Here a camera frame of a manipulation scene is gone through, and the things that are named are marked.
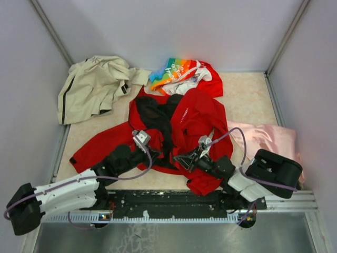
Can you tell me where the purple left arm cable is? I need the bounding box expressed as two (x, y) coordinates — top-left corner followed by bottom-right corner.
(3, 129), (153, 229)

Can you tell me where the rainbow white red garment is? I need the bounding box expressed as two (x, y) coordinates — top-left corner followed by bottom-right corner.
(148, 58), (224, 98)

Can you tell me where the pink satin cloth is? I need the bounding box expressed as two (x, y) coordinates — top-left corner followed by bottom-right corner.
(226, 120), (305, 182)

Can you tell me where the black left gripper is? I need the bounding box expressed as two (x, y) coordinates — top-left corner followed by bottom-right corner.
(117, 143), (162, 174)

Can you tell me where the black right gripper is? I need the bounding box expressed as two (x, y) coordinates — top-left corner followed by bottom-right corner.
(174, 145), (223, 180)

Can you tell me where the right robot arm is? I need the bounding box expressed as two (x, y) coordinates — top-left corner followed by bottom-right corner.
(173, 149), (303, 209)

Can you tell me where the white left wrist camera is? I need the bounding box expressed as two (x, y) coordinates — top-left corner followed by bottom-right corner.
(132, 130), (151, 148)

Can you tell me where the right aluminium frame post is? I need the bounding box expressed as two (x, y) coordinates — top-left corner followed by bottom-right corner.
(264, 0), (311, 78)

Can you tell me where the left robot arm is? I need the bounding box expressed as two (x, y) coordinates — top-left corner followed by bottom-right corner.
(4, 145), (161, 236)

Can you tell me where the left aluminium frame post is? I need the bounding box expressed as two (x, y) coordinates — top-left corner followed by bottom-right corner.
(29, 0), (74, 67)

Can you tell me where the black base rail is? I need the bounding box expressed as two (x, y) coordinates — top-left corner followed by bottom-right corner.
(82, 190), (251, 218)

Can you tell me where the beige jacket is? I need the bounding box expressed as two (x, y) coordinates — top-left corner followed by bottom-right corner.
(57, 55), (151, 125)

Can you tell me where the aluminium frame post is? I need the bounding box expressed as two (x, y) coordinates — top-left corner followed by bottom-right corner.
(29, 0), (74, 67)
(264, 0), (311, 78)

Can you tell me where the white slotted cable duct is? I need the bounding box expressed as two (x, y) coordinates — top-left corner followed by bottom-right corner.
(42, 210), (244, 224)

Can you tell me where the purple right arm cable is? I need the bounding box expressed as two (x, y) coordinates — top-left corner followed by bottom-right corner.
(204, 127), (298, 227)

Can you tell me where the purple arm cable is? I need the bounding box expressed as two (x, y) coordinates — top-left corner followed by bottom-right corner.
(3, 129), (153, 229)
(204, 127), (298, 227)

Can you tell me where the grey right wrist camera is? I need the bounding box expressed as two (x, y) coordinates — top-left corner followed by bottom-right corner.
(198, 135), (212, 157)

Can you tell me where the red jacket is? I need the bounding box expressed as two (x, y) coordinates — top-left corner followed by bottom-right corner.
(70, 89), (233, 196)

